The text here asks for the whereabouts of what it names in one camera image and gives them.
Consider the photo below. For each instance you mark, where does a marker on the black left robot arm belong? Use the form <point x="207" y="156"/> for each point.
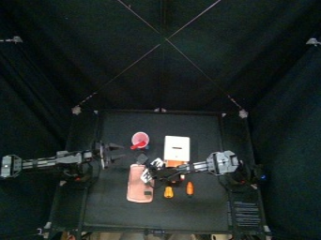
<point x="45" y="161"/>

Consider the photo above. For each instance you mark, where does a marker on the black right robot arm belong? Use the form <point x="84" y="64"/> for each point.
<point x="208" y="165"/>

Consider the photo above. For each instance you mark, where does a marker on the black sushi piece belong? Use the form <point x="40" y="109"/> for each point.
<point x="141" y="158"/>

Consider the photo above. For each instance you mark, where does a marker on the white drawer box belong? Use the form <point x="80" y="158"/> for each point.
<point x="176" y="149"/>

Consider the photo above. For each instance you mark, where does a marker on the red measuring cup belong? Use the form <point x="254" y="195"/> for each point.
<point x="139" y="140"/>

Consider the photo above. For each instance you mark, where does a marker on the orange toy bread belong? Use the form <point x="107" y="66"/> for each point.
<point x="168" y="192"/>

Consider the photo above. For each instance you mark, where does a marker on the orange toy carrot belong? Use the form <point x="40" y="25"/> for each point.
<point x="189" y="188"/>

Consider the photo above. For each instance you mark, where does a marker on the white printed label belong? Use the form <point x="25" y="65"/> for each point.
<point x="246" y="213"/>

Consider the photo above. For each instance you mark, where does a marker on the grey frame clamp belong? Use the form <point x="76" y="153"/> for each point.
<point x="311" y="41"/>
<point x="159" y="110"/>
<point x="13" y="40"/>
<point x="74" y="110"/>
<point x="243" y="113"/>

